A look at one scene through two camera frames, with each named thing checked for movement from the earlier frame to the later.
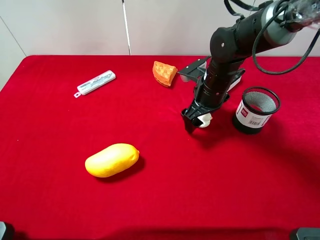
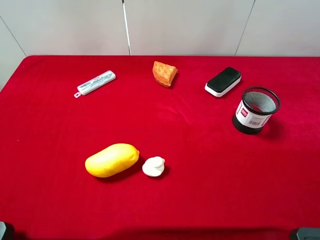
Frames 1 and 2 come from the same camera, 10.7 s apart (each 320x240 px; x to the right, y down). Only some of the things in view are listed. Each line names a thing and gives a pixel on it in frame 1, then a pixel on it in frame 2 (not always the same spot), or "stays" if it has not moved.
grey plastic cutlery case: (94, 83) stays
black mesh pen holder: (257, 105) stays
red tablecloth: (214, 184) stays
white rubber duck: (206, 119) -> (153, 166)
